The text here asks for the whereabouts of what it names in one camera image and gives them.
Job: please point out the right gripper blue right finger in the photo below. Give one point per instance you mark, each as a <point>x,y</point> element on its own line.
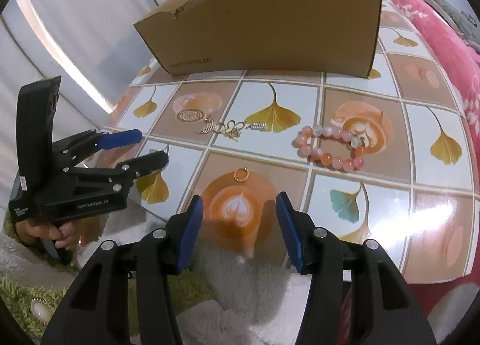
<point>357,294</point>

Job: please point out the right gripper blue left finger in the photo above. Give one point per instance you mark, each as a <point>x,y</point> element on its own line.
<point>94,309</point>

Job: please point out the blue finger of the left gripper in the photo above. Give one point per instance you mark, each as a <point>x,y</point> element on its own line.
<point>124,172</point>
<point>86,144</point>

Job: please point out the person's left hand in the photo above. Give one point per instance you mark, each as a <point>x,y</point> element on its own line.
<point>66,236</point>

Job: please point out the gold filigree round brooch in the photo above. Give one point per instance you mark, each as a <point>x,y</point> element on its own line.
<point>190,115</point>

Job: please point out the white curtain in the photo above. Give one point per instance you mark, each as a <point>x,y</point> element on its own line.
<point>91,44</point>

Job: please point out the patterned vinyl tablecloth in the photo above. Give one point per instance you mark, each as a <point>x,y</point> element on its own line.
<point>387,157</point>

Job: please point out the brown cardboard box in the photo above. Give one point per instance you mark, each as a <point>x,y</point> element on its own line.
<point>192,36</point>

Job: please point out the pink floral blanket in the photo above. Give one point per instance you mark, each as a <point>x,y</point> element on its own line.
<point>450,304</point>

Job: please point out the grey blanket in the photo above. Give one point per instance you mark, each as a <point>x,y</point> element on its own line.
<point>466,30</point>

